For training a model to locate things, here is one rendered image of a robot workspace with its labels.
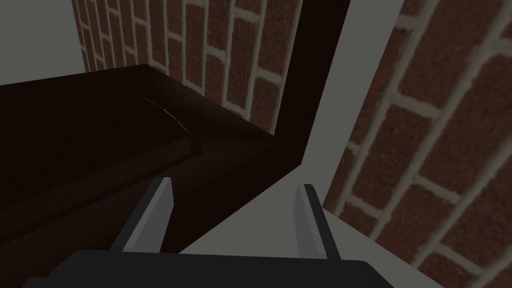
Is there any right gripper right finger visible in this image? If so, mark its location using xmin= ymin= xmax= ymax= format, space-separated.
xmin=292 ymin=183 xmax=342 ymax=261

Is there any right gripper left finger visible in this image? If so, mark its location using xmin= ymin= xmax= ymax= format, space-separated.
xmin=108 ymin=176 xmax=175 ymax=254

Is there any dark brown cabinet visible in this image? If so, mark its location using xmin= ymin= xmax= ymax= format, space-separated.
xmin=0 ymin=63 xmax=306 ymax=283

